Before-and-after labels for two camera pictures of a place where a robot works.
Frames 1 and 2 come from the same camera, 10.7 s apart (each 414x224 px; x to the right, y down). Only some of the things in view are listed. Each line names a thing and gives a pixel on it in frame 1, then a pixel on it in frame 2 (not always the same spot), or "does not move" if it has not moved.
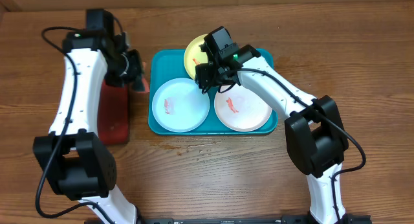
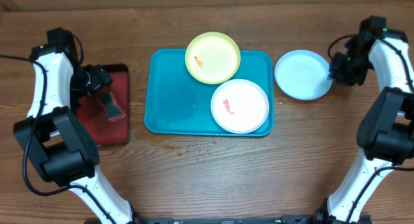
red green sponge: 146,88 to 114,112
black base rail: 349,219 does not move
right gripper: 207,78 to 339,74
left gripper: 136,59 to 99,74
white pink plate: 238,111 does not move
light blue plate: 179,105 to 303,75
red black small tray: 113,116 does not move
